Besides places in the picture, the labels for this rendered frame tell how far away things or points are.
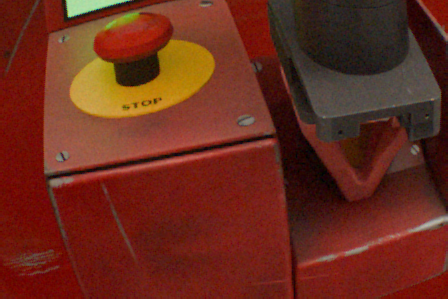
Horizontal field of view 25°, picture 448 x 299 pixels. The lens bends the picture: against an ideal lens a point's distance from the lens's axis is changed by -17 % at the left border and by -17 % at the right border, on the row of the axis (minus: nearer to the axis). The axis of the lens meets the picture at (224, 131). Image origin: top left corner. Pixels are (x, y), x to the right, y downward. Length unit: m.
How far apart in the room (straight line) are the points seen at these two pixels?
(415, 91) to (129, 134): 0.13
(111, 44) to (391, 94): 0.13
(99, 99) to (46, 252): 0.37
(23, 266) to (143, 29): 0.42
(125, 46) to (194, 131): 0.05
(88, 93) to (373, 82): 0.14
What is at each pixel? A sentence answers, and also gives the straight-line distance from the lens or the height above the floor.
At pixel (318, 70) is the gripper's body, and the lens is 0.47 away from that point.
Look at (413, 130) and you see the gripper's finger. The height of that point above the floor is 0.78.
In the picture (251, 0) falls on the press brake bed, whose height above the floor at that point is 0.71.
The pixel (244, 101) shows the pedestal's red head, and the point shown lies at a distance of 0.50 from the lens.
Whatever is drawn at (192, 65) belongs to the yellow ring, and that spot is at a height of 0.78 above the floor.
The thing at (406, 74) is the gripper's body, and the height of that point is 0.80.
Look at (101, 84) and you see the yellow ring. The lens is 0.53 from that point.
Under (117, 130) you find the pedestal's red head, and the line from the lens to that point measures 0.49.
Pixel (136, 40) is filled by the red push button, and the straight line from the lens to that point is 0.51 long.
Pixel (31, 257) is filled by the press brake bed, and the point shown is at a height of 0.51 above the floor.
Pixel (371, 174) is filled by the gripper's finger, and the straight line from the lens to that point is 0.54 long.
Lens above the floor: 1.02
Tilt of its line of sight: 31 degrees down
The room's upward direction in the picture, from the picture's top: 9 degrees counter-clockwise
